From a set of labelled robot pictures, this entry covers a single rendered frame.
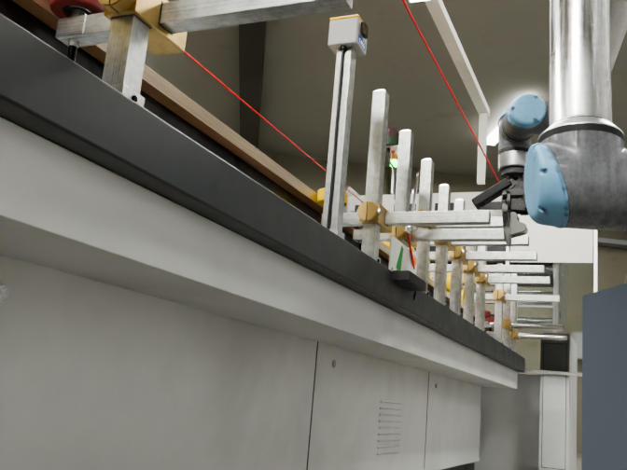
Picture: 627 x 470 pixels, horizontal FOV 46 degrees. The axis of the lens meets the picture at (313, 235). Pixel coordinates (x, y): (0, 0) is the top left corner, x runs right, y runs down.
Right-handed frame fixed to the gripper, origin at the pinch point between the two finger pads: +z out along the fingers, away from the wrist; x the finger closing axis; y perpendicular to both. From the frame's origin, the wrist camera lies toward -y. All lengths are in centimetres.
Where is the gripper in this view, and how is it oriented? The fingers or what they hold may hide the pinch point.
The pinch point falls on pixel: (506, 241)
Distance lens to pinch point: 205.6
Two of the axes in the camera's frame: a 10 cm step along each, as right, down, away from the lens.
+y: 9.2, -0.3, -3.9
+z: -0.7, 9.7, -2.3
